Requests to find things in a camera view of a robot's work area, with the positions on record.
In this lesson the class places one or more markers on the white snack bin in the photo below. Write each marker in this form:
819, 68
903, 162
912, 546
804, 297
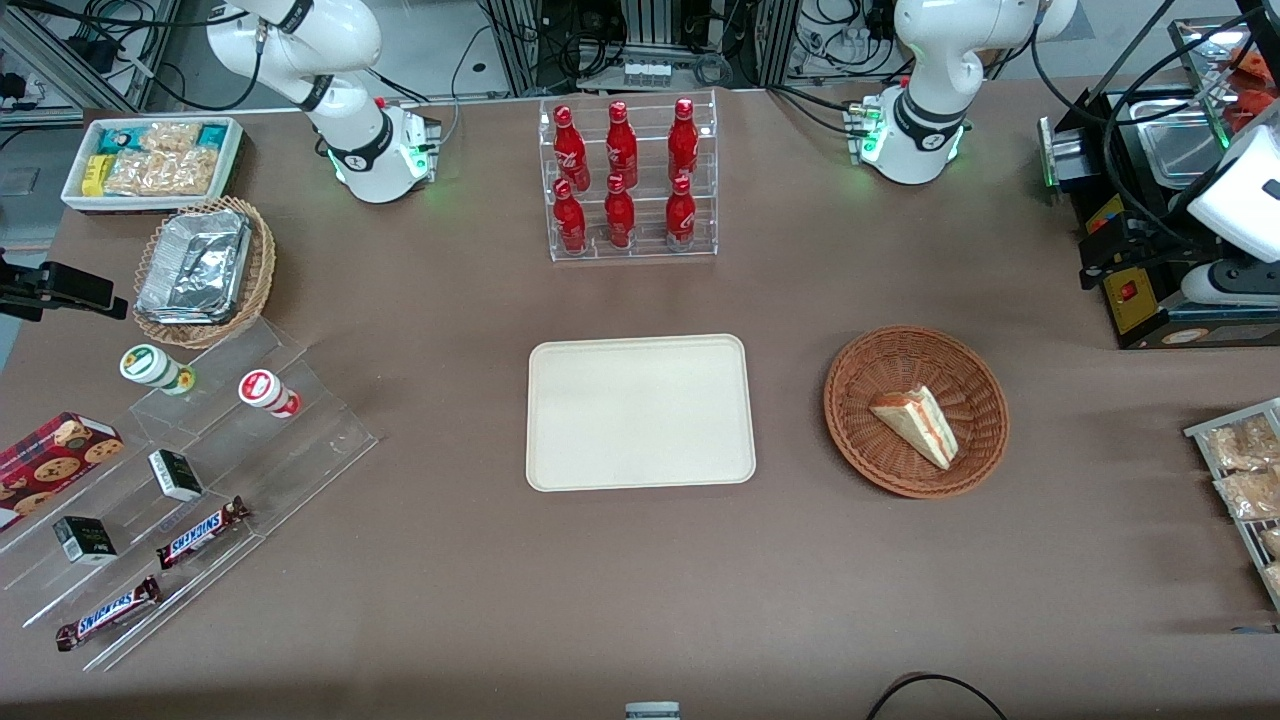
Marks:
75, 198

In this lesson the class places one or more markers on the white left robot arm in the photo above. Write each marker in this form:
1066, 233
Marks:
930, 60

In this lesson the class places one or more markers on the large rice cracker bag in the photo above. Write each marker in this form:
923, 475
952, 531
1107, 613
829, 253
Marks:
160, 172

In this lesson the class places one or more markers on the green lid white cup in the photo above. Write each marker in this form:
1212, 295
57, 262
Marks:
150, 366

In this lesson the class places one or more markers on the brown wicker basket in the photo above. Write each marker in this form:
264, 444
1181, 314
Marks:
900, 370

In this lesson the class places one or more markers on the snickers bar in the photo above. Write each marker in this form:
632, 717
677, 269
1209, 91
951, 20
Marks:
200, 533
108, 613

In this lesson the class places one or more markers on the aluminium frame rack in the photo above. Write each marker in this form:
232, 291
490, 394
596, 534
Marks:
650, 20

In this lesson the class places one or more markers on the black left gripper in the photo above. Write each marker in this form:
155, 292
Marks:
1158, 236

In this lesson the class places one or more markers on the grey metal block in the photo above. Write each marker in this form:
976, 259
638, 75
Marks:
652, 711

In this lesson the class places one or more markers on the clear acrylic bottle rack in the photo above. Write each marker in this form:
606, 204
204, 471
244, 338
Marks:
645, 250

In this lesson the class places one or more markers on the small dark green box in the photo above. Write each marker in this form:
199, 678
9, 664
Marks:
85, 540
176, 475

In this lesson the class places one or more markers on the cream plastic tray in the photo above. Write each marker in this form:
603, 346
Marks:
640, 415

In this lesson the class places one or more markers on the clear acrylic stepped stand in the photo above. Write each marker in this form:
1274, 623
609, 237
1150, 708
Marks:
290, 460

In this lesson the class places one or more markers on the small rice cracker bag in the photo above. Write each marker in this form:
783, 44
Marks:
170, 135

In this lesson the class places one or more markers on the white power strip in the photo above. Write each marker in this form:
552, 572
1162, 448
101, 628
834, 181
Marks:
646, 74

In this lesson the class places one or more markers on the clear bag of crackers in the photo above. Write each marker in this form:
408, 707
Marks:
1250, 495
1273, 578
1240, 445
1271, 542

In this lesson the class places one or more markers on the triangular sandwich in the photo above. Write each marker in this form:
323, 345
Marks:
920, 425

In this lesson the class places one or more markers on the light wicker basket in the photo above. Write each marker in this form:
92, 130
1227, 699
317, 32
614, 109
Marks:
262, 270

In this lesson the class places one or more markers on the yellow snack packet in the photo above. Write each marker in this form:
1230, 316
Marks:
96, 175

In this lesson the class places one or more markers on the black food warmer cabinet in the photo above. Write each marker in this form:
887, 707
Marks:
1140, 315

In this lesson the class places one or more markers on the teal snack packet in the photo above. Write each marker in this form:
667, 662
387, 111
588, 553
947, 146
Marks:
213, 136
118, 139

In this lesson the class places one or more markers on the red sausage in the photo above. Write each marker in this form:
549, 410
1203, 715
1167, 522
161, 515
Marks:
1260, 62
1248, 110

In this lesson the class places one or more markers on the steel warmer pan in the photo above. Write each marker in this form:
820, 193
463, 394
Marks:
1180, 150

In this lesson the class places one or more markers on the red cola bottle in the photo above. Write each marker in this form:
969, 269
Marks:
570, 150
683, 140
619, 218
680, 215
621, 145
570, 222

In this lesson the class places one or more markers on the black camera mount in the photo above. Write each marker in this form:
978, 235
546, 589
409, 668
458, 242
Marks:
60, 288

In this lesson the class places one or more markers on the tray of packaged snacks right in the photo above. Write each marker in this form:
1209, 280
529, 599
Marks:
1200, 432

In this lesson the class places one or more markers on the red lid white cup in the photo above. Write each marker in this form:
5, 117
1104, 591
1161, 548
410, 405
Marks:
265, 390

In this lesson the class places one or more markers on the aluminium foil container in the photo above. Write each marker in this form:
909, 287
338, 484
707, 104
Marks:
195, 265

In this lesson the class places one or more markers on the red cookie box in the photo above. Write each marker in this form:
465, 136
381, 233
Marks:
50, 465

